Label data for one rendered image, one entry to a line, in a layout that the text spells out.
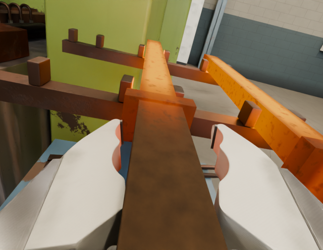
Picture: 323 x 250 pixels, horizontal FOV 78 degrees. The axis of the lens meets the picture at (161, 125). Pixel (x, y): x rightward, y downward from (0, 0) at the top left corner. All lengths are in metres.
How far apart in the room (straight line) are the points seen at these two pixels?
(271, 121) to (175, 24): 0.83
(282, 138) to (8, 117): 0.55
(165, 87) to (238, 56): 6.36
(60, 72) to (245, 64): 6.19
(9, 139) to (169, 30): 0.73
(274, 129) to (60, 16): 0.55
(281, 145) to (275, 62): 6.68
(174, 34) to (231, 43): 5.49
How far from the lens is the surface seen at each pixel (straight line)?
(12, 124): 0.61
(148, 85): 0.17
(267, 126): 0.20
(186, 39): 5.69
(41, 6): 1.04
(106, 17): 0.57
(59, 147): 0.54
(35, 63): 0.19
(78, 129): 0.70
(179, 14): 0.98
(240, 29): 6.46
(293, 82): 7.19
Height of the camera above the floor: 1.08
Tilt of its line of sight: 28 degrees down
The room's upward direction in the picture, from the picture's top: 14 degrees clockwise
